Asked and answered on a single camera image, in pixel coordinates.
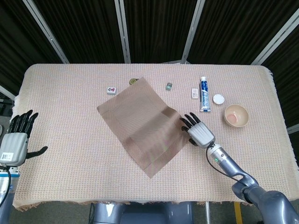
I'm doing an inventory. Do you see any brown woven placemat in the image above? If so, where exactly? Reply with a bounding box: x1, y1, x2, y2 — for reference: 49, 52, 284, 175
97, 77, 189, 179

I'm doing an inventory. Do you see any round white lid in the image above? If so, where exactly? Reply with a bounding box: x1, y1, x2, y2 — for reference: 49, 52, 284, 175
212, 93, 225, 105

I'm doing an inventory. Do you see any blue white toothpaste tube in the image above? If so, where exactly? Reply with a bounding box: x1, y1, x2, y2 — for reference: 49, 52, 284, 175
199, 76, 212, 112

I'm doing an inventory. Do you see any white aluminium partition post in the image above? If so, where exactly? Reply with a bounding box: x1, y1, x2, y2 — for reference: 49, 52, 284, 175
286, 124, 299, 135
114, 0, 131, 63
22, 0, 70, 64
0, 84, 16, 99
250, 13, 299, 65
181, 0, 206, 63

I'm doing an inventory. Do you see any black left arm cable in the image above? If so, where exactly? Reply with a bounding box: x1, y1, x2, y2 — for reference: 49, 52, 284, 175
0, 166, 12, 209

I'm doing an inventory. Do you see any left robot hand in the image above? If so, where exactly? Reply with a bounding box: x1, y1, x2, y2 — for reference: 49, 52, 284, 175
0, 109, 49, 167

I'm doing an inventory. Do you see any pink woven tablecloth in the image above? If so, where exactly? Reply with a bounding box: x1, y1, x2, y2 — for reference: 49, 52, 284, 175
9, 63, 299, 212

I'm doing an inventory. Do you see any beige bowl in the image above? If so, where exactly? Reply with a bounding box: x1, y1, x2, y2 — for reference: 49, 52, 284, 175
224, 104, 249, 128

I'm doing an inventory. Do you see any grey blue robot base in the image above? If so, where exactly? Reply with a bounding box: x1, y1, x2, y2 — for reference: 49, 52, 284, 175
90, 201, 194, 224

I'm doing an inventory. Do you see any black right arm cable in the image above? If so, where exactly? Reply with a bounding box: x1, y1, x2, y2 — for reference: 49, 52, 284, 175
205, 144, 245, 186

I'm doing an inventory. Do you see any black equipment case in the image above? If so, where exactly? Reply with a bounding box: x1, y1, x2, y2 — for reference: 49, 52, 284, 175
0, 98, 12, 117

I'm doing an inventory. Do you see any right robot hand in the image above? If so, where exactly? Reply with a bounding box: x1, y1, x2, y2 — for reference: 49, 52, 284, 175
179, 112, 216, 149

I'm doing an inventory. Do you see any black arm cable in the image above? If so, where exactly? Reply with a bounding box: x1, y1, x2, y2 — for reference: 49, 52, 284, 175
0, 166, 12, 209
205, 144, 245, 186

